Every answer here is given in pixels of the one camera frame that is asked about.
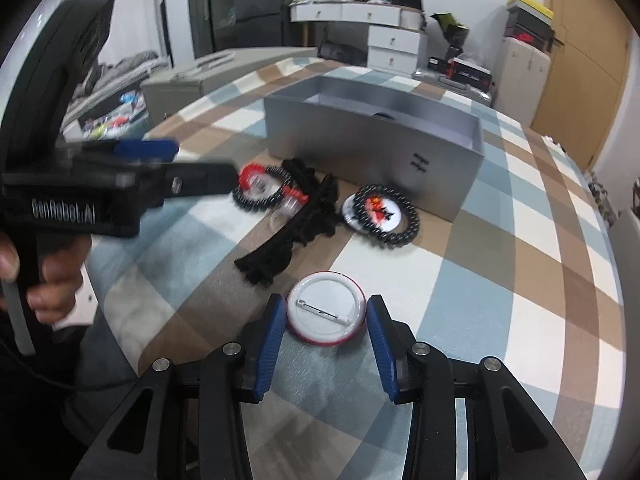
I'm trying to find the wooden door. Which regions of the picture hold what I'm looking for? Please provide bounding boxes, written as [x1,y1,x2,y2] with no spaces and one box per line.
[530,0,632,172]

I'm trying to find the pile of grey clothes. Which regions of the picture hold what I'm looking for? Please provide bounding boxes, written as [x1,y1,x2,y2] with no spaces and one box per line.
[65,51,173,111]

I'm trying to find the dark grey fridge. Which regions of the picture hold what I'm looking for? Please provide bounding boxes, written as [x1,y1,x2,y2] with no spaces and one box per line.
[232,0,301,52]

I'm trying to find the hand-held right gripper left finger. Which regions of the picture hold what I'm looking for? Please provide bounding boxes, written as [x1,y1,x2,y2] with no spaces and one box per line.
[82,294,288,480]

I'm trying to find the round printed badge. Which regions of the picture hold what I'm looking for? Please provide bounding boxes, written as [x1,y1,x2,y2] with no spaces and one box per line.
[342,192,403,233]

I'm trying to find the dark cloth under dressing table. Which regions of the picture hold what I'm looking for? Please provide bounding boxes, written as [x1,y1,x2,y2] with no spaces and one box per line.
[317,30,369,67]

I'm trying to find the white drawer cabinet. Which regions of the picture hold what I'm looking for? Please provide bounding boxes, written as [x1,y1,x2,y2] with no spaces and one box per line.
[367,25,422,74]

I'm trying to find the clear plastic accessory red beads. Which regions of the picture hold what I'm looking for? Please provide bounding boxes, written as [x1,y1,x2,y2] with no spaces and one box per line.
[270,185,307,229]

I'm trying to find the bin of colourful things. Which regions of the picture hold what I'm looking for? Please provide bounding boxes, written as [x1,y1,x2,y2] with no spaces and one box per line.
[77,89,149,142]

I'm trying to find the plain beige storage box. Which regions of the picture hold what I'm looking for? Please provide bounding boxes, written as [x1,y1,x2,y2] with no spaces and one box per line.
[611,207,640,371]

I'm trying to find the checkered blanket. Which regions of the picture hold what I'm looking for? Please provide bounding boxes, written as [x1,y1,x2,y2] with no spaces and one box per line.
[87,57,628,480]

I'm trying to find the white dressing table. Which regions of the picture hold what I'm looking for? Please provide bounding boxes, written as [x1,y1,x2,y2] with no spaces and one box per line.
[290,0,426,46]

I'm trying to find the yellow lid shoe box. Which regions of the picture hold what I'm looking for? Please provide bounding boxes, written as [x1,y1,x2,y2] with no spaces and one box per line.
[506,0,555,20]

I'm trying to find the flower bouquet dark wrap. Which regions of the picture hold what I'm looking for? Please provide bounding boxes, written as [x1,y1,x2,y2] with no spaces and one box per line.
[432,11,471,57]

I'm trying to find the silver suitcase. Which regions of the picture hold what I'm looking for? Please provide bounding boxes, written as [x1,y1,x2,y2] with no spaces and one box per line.
[412,66,495,107]

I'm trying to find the dark grey shoe box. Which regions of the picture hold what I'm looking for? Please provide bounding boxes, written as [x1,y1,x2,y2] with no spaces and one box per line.
[505,10,555,39]

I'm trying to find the person's left hand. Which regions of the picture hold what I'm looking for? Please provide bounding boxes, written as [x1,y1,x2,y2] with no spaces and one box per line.
[0,234,94,323]

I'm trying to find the grey cardboard box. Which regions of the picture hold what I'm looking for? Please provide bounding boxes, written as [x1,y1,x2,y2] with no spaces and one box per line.
[263,76,486,223]

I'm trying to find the black bead bracelet red beads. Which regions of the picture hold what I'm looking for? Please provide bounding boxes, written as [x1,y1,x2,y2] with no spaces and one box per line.
[232,162,293,211]

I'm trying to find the beige upright suitcase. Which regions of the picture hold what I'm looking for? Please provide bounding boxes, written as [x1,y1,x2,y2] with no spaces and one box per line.
[499,35,552,132]

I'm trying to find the dark glass door cabinet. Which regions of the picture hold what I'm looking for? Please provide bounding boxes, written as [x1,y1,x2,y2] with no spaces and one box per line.
[187,0,236,59]

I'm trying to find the beige storage cabinet with handle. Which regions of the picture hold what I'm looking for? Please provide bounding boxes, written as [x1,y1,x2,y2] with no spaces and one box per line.
[140,47,321,126]

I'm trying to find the red and black box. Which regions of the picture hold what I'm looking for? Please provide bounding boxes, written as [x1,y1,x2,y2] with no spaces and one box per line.
[447,57,494,92]

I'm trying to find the white round pin badge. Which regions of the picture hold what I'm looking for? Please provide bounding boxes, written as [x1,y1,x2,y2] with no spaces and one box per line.
[285,271,370,348]

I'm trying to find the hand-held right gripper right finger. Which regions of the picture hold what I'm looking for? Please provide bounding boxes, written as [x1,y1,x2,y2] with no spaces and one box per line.
[366,294,586,480]

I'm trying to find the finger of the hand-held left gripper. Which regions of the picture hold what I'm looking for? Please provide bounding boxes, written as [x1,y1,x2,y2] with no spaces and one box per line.
[70,137,181,162]
[164,160,239,199]

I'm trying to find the group of sneakers on rack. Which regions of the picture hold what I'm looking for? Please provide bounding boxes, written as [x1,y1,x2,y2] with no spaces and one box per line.
[582,167,619,229]

